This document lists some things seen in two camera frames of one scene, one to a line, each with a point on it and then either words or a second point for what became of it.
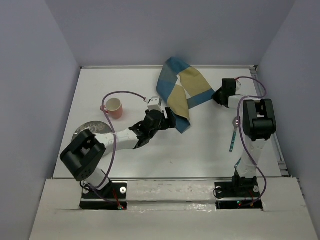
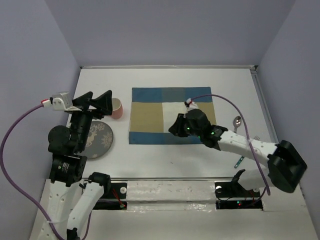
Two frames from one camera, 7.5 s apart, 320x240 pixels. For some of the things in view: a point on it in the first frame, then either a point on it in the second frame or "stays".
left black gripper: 168,123 → 104,102
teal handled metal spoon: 235,123 stays
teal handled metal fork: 237,163 stays
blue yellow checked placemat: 199,90 → 154,110
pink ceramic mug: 114,108 stays
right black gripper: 216,97 → 177,128
